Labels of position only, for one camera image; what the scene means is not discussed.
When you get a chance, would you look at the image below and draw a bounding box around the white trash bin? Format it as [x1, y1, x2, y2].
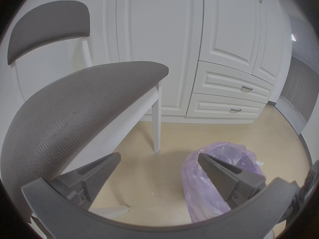
[183, 158, 265, 223]

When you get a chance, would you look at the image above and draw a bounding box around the grey curtain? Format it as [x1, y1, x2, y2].
[282, 55, 319, 124]

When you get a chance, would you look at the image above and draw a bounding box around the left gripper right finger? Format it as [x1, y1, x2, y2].
[198, 153, 267, 211]

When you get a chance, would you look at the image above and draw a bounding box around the purple plastic bag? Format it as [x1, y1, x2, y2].
[181, 141, 266, 223]

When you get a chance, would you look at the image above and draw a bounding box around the white chair dark grey seat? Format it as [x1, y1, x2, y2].
[2, 0, 169, 239]

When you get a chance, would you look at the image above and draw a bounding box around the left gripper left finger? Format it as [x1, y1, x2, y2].
[53, 152, 122, 211]

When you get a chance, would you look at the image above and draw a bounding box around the white wardrobe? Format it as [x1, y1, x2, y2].
[67, 0, 292, 125]

